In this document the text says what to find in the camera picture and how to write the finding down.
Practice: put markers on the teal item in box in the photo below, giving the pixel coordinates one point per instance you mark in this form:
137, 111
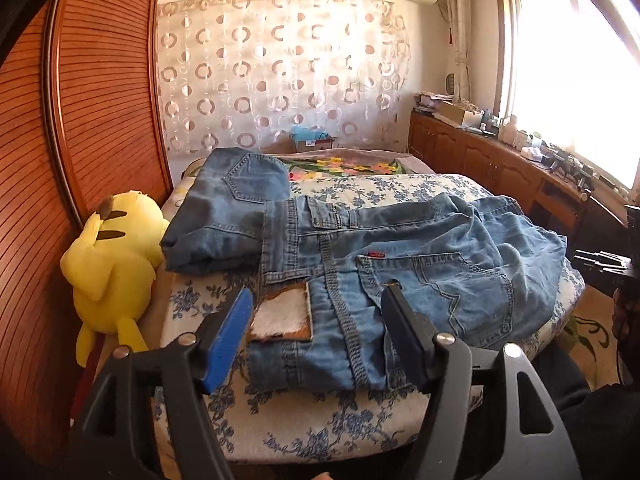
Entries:
310, 139

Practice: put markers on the folded dark blue jeans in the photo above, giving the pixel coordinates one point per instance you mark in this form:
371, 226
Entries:
218, 226

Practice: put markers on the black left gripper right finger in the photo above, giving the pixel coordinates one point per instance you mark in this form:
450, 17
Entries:
440, 366

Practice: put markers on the white bottle on sideboard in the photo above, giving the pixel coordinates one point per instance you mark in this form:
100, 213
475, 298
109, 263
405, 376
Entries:
508, 130

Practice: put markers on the long wooden sideboard cabinet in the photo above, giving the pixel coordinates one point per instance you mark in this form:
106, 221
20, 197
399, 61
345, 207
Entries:
550, 200

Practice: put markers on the beige side curtain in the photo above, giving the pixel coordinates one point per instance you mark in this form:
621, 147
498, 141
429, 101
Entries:
460, 25

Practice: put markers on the wooden slatted wardrobe door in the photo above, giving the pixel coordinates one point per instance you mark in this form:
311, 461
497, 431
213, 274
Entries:
79, 122

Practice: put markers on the black tripod on sideboard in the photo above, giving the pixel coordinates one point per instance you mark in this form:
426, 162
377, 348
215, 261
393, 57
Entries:
569, 167

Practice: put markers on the bright window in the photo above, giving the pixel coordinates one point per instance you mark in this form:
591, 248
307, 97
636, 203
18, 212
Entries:
576, 84

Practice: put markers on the colourful floral bed blanket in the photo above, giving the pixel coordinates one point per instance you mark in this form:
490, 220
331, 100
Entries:
350, 162

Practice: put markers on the light blue denim jeans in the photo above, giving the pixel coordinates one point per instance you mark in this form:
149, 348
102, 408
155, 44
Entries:
479, 270

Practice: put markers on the circle patterned sheer curtain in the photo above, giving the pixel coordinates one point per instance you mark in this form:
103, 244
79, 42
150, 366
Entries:
244, 73

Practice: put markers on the yellow pikachu plush toy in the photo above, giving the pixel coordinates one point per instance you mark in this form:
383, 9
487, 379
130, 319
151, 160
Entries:
111, 267

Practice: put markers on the cardboard box on sideboard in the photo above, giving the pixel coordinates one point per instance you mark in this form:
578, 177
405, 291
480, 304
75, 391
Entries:
457, 117

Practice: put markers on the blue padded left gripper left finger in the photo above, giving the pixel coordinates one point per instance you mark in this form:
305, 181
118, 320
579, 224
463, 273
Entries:
194, 365

